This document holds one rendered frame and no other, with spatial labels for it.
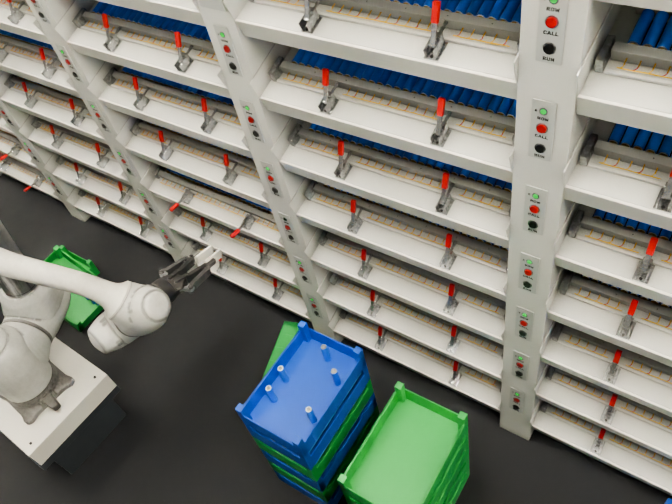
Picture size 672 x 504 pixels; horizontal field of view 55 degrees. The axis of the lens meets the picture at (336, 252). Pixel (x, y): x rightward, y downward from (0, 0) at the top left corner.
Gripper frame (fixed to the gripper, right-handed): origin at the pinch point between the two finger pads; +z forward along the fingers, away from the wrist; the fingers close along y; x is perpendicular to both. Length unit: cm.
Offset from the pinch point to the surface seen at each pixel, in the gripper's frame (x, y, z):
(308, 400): -17, 47, -15
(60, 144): 0, -96, 18
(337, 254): 1.3, 32.3, 20.2
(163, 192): -0.8, -38.2, 17.3
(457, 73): 74, 74, 0
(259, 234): -0.7, 5.0, 17.1
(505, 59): 76, 81, 3
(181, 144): 21.2, -24.9, 18.4
